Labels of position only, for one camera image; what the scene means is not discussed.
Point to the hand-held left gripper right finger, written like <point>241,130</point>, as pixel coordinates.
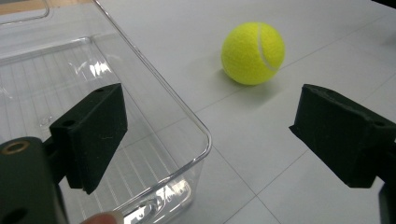
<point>345,137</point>

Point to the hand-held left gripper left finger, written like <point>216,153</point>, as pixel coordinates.
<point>93,130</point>

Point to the clear plastic bin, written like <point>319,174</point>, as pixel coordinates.
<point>31,77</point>

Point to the yellow tennis ball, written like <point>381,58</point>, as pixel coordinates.
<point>249,53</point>

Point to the white table sheet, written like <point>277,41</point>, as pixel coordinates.
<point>280,161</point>

